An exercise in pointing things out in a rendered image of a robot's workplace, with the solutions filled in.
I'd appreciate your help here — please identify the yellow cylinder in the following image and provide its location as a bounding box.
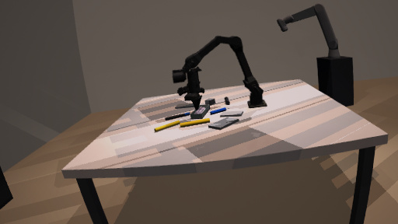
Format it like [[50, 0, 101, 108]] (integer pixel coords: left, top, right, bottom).
[[180, 118, 210, 128], [154, 121, 180, 132]]

